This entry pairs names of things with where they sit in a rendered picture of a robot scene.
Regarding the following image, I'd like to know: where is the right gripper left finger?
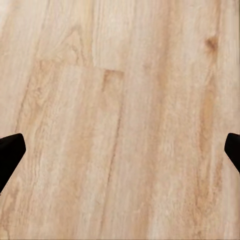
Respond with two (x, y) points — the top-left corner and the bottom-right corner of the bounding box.
(0, 133), (26, 193)

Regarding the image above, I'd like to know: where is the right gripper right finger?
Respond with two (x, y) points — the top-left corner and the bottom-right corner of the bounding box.
(224, 133), (240, 172)

